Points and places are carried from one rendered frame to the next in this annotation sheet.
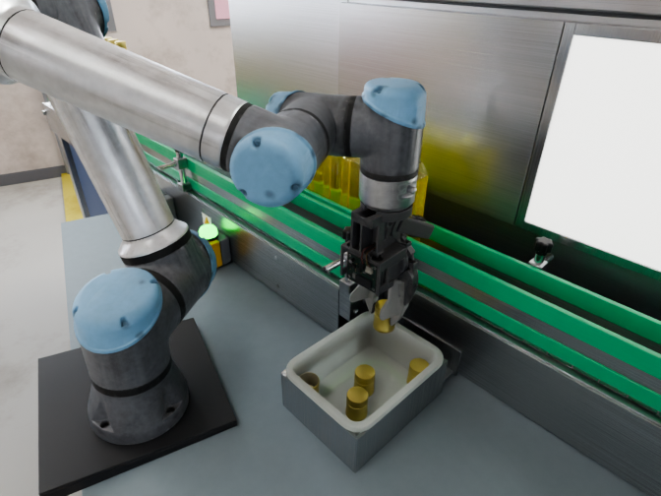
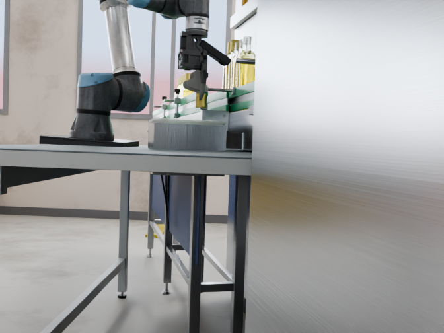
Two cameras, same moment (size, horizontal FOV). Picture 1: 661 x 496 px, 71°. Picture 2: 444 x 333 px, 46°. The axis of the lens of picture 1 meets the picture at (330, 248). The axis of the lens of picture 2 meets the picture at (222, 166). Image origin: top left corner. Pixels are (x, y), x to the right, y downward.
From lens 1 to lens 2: 144 cm
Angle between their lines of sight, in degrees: 41
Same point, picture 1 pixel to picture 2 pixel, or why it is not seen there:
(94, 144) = (112, 28)
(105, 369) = (80, 96)
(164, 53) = not seen: hidden behind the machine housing
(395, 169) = (191, 10)
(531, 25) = not seen: outside the picture
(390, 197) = (189, 22)
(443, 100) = not seen: hidden behind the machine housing
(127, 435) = (78, 132)
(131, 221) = (115, 60)
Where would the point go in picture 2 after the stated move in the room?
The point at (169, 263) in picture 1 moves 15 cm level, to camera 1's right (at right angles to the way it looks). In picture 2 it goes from (123, 78) to (158, 76)
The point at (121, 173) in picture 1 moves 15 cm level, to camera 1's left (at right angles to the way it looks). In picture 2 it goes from (117, 40) to (87, 43)
